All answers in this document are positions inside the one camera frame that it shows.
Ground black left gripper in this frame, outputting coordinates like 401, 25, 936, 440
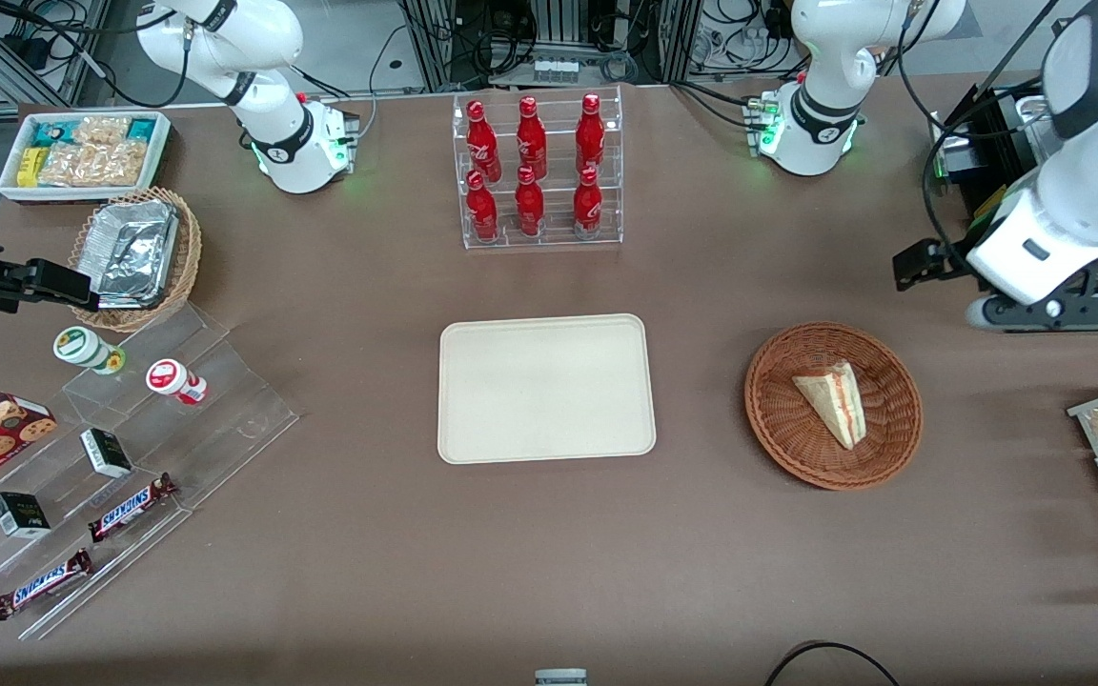
893, 238, 985, 293

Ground triangular sandwich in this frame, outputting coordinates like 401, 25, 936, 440
791, 360, 868, 452

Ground light tan wicker basket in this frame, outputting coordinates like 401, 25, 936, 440
67, 186, 203, 333

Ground brown wicker basket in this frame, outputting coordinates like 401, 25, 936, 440
744, 322, 924, 492

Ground beige plastic tray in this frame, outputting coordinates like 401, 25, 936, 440
437, 313, 658, 466

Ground white plastic snack bin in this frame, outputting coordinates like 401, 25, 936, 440
0, 111, 173, 205

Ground green lid yogurt cup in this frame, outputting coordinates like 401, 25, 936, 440
52, 326, 128, 376

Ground stacked aluminium foil containers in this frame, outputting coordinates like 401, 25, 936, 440
81, 199, 179, 312

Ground clear rice cracker bag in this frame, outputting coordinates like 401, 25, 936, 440
72, 115, 132, 147
38, 142, 152, 189

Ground black equipment rack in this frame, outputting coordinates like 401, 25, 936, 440
930, 81, 1098, 333

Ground red lid yogurt cup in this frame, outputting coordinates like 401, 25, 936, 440
145, 357, 210, 408

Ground small black carton box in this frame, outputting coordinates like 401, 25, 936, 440
0, 491, 52, 541
79, 428, 134, 480

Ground clear acrylic step shelf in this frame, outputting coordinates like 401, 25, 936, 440
0, 302, 301, 642

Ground Snickers chocolate bar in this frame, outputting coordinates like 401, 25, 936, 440
87, 473, 179, 545
0, 548, 94, 623

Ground red cola bottle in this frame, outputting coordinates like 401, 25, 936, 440
572, 167, 604, 240
515, 95, 549, 181
465, 99, 503, 185
513, 166, 547, 238
465, 170, 500, 243
574, 92, 606, 175

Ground clear acrylic bottle rack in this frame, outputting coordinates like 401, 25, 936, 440
452, 85, 625, 252

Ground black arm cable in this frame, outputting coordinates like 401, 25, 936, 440
895, 0, 1067, 283
0, 0, 193, 110

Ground black looped cable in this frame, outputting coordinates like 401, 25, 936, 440
762, 640, 904, 686

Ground aluminium profile frame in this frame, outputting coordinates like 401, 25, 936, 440
400, 0, 704, 92

